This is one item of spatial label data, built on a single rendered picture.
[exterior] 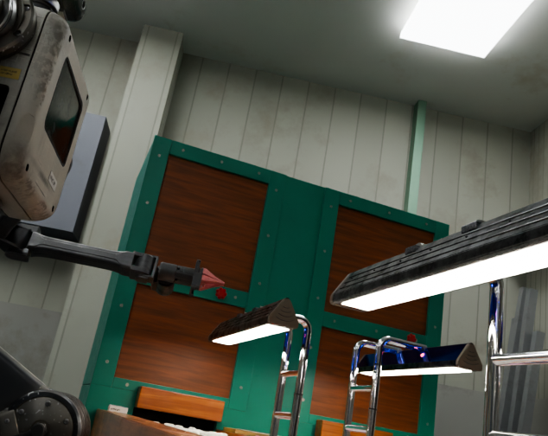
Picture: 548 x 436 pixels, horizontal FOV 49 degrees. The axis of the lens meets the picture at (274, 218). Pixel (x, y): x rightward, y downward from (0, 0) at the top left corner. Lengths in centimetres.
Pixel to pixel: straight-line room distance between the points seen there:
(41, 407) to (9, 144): 44
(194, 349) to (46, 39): 138
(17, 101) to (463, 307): 405
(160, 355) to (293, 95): 314
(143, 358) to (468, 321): 305
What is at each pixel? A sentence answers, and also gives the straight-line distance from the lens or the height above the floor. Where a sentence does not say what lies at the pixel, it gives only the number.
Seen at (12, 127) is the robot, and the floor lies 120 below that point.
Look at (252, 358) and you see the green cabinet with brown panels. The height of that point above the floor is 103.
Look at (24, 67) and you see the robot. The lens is 117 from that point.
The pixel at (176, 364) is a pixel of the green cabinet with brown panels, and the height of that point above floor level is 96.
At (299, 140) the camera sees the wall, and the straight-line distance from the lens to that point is 480.
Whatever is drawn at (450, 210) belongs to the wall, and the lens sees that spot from 496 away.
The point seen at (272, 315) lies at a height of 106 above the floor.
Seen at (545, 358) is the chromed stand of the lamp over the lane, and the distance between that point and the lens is 98.
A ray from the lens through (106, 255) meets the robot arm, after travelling 190.
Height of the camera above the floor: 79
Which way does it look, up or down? 19 degrees up
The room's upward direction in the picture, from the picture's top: 10 degrees clockwise
